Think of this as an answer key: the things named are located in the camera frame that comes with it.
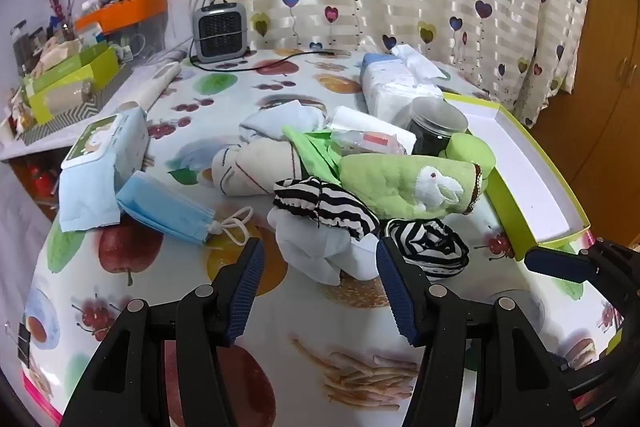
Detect small grey fan heater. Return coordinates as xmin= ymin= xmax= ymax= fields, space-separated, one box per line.
xmin=193 ymin=0 xmax=249 ymax=64

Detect clear plastic jar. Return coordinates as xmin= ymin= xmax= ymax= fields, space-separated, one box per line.
xmin=406 ymin=96 xmax=469 ymax=158

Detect light green round lid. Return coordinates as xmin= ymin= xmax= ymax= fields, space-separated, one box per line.
xmin=445 ymin=133 xmax=497 ymax=172

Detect green wet wipes pack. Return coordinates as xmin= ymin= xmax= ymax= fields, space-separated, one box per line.
xmin=61 ymin=112 xmax=151 ymax=188

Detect lime gift box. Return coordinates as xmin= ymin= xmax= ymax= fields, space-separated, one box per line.
xmin=27 ymin=57 xmax=121 ymax=125

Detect olive green box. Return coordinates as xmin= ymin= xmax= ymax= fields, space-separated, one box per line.
xmin=22 ymin=44 xmax=108 ymax=95

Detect rolled white paper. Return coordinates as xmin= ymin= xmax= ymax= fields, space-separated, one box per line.
xmin=112 ymin=62 xmax=182 ymax=112

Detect white soft tissue pack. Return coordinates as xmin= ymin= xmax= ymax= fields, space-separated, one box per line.
xmin=360 ymin=46 xmax=448 ymax=118

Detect black heater cable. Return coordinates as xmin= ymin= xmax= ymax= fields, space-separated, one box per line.
xmin=189 ymin=48 xmax=353 ymax=68

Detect black binder clip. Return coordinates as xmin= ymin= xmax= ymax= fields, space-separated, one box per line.
xmin=5 ymin=311 xmax=33 ymax=365

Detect orange rimmed clear bin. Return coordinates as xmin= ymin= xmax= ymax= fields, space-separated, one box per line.
xmin=75 ymin=0 xmax=168 ymax=58

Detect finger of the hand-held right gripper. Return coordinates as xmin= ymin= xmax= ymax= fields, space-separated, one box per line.
xmin=524 ymin=246 xmax=608 ymax=283

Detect blue face masks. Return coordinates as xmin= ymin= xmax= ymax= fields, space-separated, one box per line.
xmin=116 ymin=171 xmax=256 ymax=248

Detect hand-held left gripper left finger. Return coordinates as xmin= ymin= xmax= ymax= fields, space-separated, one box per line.
xmin=60 ymin=238 xmax=266 ymax=427

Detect wooden cabinet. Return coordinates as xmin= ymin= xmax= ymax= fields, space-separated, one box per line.
xmin=520 ymin=0 xmax=640 ymax=253

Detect lime green box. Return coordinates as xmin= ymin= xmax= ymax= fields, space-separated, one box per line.
xmin=440 ymin=92 xmax=591 ymax=260

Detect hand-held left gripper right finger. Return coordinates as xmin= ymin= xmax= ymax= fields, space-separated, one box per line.
xmin=375 ymin=237 xmax=583 ymax=427

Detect glass jar with dark lid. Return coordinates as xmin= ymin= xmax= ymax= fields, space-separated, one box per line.
xmin=12 ymin=21 xmax=31 ymax=72

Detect beige towel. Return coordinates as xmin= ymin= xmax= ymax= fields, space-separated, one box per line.
xmin=211 ymin=141 xmax=306 ymax=198

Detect light blue soft pack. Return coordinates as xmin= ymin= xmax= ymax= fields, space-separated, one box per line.
xmin=59 ymin=167 xmax=122 ymax=234

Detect white sock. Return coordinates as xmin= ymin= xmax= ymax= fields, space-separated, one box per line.
xmin=239 ymin=99 xmax=326 ymax=142

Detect chevron pattern tray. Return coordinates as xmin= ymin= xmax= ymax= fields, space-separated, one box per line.
xmin=20 ymin=77 xmax=133 ymax=142

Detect green cloth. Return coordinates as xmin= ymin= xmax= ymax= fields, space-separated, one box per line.
xmin=281 ymin=125 xmax=346 ymax=185

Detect clear plastic packet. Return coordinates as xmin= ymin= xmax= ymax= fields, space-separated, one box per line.
xmin=330 ymin=129 xmax=408 ymax=155

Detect black white striped cloth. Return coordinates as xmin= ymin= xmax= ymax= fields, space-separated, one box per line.
xmin=272 ymin=177 xmax=381 ymax=242
xmin=382 ymin=218 xmax=471 ymax=280

